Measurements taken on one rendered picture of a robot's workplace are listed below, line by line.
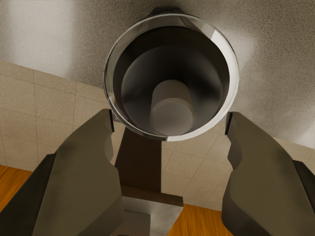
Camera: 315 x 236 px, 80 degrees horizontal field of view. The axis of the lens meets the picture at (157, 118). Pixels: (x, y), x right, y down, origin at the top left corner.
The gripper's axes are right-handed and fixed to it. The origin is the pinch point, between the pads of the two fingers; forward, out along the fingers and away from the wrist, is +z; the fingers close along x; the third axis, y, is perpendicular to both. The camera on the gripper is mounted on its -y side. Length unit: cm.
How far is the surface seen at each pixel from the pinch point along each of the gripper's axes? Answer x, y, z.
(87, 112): -61, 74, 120
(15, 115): -122, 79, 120
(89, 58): -14.6, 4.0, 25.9
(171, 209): 4, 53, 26
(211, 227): 57, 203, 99
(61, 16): -18.1, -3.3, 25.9
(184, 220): 28, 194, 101
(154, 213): -2, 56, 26
